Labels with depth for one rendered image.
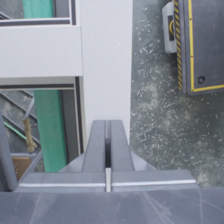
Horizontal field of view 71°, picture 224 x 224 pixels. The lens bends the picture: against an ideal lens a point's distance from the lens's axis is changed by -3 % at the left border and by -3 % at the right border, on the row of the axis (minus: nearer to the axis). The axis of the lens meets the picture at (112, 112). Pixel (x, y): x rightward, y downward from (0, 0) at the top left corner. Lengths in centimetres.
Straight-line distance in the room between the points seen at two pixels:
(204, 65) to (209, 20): 19
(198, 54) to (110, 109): 75
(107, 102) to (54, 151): 14
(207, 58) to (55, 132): 78
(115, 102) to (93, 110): 2
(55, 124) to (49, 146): 4
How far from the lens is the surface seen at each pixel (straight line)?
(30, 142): 103
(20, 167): 109
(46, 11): 24
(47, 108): 24
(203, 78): 89
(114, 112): 15
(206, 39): 89
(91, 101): 15
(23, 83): 23
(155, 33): 114
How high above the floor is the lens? 108
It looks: 73 degrees down
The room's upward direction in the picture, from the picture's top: 174 degrees clockwise
